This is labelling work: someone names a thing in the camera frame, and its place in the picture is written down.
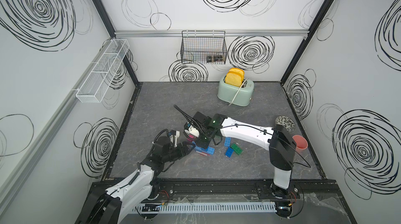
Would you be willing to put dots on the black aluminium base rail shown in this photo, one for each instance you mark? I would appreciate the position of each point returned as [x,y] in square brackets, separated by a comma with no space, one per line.
[260,187]

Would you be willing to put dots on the black wire basket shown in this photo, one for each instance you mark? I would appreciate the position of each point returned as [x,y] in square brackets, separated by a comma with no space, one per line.
[197,45]

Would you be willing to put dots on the pink square brick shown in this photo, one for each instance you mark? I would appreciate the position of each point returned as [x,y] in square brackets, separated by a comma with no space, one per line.
[190,138]

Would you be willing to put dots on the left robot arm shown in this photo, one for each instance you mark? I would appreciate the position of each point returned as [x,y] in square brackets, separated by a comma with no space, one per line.
[113,204]

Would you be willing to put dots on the yellow toast slice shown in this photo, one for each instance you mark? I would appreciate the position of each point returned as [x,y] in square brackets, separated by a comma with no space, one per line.
[233,79]
[237,71]

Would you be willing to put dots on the light blue vertical brick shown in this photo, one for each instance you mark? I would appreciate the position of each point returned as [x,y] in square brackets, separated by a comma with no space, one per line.
[227,142]

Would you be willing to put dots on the mint green toaster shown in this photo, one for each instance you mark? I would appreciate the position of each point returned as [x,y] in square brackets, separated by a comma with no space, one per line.
[235,95]

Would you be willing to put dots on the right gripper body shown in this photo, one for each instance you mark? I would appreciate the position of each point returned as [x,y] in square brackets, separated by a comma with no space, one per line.
[203,140]

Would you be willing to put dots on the yellow toast slice front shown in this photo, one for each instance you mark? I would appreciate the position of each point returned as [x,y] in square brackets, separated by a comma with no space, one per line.
[233,79]

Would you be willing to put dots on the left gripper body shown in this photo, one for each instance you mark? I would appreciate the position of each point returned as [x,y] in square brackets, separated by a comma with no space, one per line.
[173,153]

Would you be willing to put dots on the white cable duct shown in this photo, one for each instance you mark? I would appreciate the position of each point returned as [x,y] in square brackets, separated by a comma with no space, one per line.
[200,208]

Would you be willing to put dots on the white wire shelf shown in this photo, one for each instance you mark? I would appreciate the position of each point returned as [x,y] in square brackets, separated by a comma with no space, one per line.
[105,68]

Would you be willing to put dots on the speckled plate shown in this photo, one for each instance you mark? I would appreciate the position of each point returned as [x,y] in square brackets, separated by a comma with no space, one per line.
[286,122]

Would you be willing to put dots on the light blue long brick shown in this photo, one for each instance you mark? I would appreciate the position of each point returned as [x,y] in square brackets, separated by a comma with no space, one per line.
[206,152]

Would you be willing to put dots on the dark object in basket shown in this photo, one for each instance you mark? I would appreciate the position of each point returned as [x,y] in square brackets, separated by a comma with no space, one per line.
[215,59]

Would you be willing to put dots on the yellow toast slice back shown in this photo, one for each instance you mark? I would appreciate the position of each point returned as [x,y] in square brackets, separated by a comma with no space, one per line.
[237,71]

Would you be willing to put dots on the blue square brick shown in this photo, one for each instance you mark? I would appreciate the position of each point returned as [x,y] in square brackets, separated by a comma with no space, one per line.
[229,152]

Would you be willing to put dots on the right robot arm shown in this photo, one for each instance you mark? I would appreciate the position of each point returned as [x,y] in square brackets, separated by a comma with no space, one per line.
[276,140]

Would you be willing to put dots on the green flat brick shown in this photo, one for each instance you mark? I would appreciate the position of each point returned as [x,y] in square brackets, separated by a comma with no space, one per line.
[236,149]

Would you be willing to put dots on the pink cup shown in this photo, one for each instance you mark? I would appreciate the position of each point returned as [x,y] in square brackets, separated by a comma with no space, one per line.
[301,142]

